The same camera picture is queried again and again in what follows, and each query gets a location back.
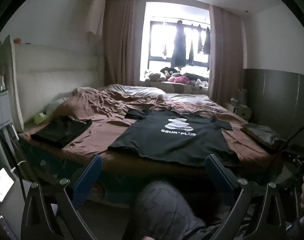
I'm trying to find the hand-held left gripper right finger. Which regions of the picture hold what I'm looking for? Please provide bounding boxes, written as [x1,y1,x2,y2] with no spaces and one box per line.
[205,154,287,240]

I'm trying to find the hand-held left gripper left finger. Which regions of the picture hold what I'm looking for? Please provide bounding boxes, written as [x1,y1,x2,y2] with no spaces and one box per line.
[20,154,103,240]

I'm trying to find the black t-shirt with white print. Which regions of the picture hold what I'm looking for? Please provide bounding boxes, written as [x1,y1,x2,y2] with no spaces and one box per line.
[107,109,242,168]

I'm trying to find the folded dark grey clothes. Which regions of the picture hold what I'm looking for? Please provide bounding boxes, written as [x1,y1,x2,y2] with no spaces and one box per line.
[240,123,287,153]

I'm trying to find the folded black clothes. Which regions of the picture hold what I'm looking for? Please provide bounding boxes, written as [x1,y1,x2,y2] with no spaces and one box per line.
[30,116,93,148]

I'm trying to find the bed with brown sheet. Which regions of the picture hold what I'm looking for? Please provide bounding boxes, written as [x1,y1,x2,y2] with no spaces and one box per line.
[18,84,284,178]

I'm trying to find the person's leg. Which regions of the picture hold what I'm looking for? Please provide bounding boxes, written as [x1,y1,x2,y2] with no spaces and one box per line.
[122,181,242,240]

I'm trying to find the white nightstand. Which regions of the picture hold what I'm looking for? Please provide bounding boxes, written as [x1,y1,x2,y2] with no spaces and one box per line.
[230,89,252,123]

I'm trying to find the green packet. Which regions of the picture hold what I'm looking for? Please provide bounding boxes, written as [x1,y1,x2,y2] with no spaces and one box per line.
[33,112,48,125]

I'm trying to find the pink cloth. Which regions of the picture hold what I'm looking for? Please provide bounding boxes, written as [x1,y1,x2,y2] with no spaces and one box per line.
[167,76,191,85]

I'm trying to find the white padded headboard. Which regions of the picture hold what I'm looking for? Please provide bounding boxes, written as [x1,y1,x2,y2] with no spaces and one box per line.
[13,44,106,133]

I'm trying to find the white bedside shelf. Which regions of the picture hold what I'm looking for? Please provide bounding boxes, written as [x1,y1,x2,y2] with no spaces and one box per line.
[0,74,15,132]

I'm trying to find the dark plush toy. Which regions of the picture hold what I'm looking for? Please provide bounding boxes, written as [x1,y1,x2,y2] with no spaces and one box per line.
[160,67,179,78]

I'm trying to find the beige teddy bear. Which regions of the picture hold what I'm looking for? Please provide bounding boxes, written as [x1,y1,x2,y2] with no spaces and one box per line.
[145,71,163,82]

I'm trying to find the white upright panel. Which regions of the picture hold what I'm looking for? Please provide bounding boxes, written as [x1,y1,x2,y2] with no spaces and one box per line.
[0,35,25,133]

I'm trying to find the beige curtain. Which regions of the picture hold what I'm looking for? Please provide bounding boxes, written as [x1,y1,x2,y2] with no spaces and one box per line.
[103,0,147,88]
[207,5,248,103]

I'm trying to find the long dark hanging garment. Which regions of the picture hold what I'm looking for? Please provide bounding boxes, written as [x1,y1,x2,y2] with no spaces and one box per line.
[188,24,195,66]

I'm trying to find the short dark hanging garment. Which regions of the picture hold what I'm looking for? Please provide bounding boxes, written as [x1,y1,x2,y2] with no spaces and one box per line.
[203,27,211,55]

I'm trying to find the window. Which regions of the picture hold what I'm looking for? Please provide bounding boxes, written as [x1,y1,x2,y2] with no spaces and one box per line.
[144,2,212,82]

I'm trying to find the white charging cable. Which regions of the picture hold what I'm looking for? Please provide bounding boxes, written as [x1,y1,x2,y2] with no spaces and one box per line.
[10,160,27,175]

